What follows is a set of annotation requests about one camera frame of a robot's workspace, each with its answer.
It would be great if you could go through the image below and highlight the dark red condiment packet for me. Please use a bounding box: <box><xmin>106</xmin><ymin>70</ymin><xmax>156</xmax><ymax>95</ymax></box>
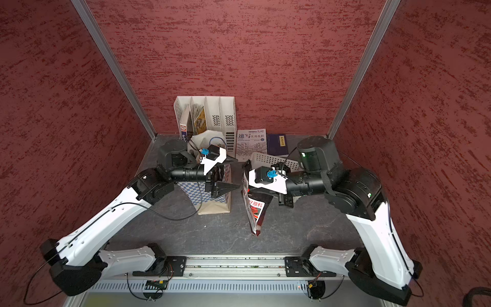
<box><xmin>241</xmin><ymin>160</ymin><xmax>273</xmax><ymax>237</ymax></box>

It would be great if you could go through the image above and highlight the right aluminium corner post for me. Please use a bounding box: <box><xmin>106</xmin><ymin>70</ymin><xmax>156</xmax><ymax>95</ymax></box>
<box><xmin>328</xmin><ymin>0</ymin><xmax>401</xmax><ymax>139</ymax></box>

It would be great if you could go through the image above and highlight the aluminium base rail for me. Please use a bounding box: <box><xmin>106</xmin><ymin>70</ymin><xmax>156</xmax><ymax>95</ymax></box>
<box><xmin>61</xmin><ymin>253</ymin><xmax>404</xmax><ymax>307</ymax></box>

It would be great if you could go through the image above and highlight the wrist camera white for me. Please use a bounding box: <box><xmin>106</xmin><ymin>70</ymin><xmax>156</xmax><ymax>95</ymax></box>
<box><xmin>248</xmin><ymin>166</ymin><xmax>288</xmax><ymax>194</ymax></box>
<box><xmin>199</xmin><ymin>145</ymin><xmax>227</xmax><ymax>175</ymax></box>

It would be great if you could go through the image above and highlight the white printed booklet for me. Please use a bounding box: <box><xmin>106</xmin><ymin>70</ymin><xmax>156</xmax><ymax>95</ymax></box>
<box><xmin>235</xmin><ymin>129</ymin><xmax>267</xmax><ymax>162</ymax></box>

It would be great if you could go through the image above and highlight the yellow packet in organizer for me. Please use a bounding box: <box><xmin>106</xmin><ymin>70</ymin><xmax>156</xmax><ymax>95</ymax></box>
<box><xmin>191</xmin><ymin>104</ymin><xmax>207</xmax><ymax>134</ymax></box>

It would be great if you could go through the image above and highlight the dark blue book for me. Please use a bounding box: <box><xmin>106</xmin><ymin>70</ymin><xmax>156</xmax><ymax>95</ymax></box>
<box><xmin>267</xmin><ymin>134</ymin><xmax>289</xmax><ymax>157</ymax></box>

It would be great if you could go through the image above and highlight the white perforated plastic basket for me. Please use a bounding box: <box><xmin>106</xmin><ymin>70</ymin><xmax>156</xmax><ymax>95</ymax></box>
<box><xmin>249</xmin><ymin>152</ymin><xmax>303</xmax><ymax>172</ymax></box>

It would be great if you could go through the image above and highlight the left aluminium corner post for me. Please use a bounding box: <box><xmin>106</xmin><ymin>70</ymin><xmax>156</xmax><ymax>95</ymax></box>
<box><xmin>71</xmin><ymin>0</ymin><xmax>157</xmax><ymax>142</ymax></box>

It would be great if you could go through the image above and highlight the blue checkered paper bag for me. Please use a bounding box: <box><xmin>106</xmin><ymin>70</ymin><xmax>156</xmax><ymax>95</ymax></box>
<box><xmin>178</xmin><ymin>129</ymin><xmax>233</xmax><ymax>216</ymax></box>

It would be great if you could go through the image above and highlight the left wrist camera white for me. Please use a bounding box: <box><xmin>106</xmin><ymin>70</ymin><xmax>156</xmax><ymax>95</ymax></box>
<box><xmin>199</xmin><ymin>145</ymin><xmax>227</xmax><ymax>175</ymax></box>

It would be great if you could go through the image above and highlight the aluminium corner post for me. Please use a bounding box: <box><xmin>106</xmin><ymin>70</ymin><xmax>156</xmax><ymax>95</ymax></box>
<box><xmin>328</xmin><ymin>0</ymin><xmax>401</xmax><ymax>139</ymax></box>
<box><xmin>71</xmin><ymin>0</ymin><xmax>157</xmax><ymax>142</ymax></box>

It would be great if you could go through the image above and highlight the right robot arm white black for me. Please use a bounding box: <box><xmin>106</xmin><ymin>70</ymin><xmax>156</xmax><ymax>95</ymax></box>
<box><xmin>275</xmin><ymin>136</ymin><xmax>423</xmax><ymax>306</ymax></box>

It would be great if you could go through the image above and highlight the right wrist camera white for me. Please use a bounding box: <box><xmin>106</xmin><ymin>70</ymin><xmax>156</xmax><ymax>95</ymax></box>
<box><xmin>248</xmin><ymin>166</ymin><xmax>288</xmax><ymax>194</ymax></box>

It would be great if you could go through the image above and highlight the white magazine file organizer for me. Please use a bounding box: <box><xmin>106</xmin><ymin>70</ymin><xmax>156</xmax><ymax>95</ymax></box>
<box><xmin>173</xmin><ymin>96</ymin><xmax>237</xmax><ymax>157</ymax></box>

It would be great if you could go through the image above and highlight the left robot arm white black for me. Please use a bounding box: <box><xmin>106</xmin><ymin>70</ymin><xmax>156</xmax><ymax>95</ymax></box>
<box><xmin>40</xmin><ymin>139</ymin><xmax>238</xmax><ymax>296</ymax></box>

